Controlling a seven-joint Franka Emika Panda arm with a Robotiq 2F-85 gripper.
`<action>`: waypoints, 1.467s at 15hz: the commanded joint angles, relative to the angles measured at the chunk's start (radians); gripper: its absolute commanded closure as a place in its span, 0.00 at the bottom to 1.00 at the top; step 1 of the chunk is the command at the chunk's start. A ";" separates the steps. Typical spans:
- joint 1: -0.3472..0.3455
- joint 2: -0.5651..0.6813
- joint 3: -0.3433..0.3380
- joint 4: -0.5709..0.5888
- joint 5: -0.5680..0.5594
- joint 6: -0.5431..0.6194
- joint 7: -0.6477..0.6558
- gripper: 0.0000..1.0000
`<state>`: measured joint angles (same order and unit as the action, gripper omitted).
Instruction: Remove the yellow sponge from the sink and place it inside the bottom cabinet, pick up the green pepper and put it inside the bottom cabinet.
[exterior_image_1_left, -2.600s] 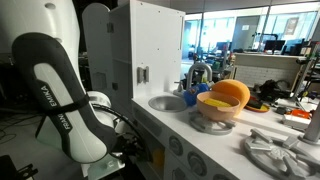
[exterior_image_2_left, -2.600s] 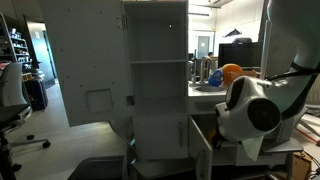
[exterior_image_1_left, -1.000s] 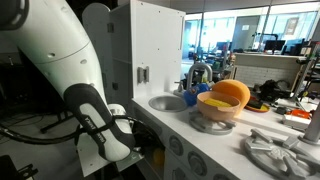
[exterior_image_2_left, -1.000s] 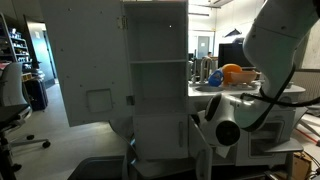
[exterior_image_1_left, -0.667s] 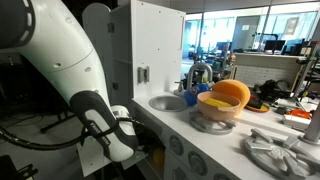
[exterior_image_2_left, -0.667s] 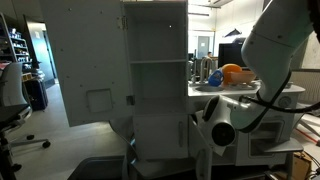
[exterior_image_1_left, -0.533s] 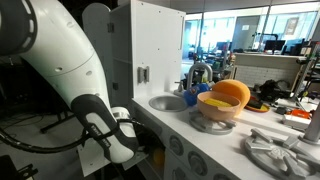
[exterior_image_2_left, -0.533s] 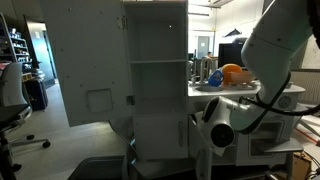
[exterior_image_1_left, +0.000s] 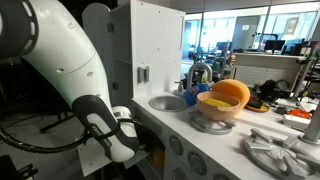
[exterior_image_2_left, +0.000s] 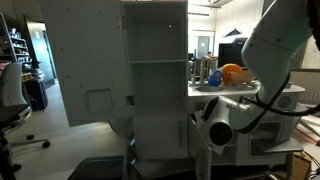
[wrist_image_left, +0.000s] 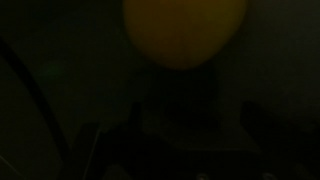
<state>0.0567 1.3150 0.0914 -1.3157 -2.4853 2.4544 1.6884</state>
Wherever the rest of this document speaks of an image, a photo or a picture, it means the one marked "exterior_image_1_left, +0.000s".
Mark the yellow plate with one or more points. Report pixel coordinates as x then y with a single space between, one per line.
256 108

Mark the white toy kitchen unit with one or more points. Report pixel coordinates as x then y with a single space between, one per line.
156 40

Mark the grey wall bracket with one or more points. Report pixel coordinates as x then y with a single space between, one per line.
143 74

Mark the tan bowl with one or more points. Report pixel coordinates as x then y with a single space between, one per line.
216 113

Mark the black monitor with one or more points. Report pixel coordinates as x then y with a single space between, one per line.
274 45

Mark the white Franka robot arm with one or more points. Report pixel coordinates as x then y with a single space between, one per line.
66 60

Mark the white upright pole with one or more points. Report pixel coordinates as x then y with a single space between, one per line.
313 126

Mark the grey toy faucet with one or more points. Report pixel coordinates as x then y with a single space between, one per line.
200 66

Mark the orange and white tool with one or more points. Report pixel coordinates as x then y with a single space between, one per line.
298 118

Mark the round metal sink basin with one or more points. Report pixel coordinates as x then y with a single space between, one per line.
168 103

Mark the small white cabinet door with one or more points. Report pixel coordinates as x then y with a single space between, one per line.
91 163

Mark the tall white cabinet door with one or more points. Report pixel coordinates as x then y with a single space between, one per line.
100 33

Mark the black bag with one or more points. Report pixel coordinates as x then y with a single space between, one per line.
273 90

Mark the grey stove knob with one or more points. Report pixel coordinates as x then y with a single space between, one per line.
197 164
220 177
176 145

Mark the grey burner grate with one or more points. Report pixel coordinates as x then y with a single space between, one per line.
210 126
276 155

